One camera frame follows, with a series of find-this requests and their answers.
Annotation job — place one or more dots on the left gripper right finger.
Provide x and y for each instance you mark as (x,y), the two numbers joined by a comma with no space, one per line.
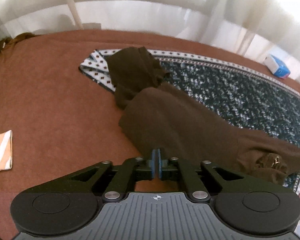
(244,203)

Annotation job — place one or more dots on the patterned navy white rug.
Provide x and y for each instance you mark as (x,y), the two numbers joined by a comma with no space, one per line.
(242,97)

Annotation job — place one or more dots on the orange white striped cloth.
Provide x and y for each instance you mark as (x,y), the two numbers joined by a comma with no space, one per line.
(6,151)

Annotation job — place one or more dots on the dark brown garment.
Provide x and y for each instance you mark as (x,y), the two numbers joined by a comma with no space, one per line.
(158,115)

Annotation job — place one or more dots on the rust brown bed sheet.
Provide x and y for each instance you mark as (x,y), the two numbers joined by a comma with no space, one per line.
(61,120)

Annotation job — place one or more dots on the blue white tissue pack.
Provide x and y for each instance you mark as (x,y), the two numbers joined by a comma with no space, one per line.
(276,66)

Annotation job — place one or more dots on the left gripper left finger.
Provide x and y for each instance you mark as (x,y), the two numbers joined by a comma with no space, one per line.
(66,204)

